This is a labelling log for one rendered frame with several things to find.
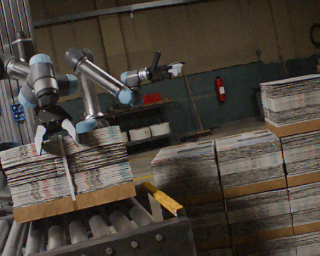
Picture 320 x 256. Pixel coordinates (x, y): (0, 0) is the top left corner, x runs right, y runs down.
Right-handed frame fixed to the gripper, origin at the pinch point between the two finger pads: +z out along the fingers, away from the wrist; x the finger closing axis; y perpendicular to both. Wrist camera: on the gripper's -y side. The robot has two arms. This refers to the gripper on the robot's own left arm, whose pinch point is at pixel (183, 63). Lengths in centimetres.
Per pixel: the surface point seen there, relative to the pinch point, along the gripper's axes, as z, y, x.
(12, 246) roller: -33, 28, 132
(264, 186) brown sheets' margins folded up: 33, 56, 45
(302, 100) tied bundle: 55, 23, 38
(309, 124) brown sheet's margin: 57, 33, 40
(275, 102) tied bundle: 43, 21, 39
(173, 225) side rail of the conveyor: 11, 30, 125
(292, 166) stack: 46, 50, 43
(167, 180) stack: -9, 45, 50
